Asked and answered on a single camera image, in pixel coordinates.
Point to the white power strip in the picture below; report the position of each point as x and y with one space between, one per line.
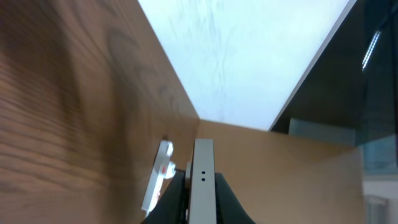
162 169

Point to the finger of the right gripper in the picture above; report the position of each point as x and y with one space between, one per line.
172 206
228 207

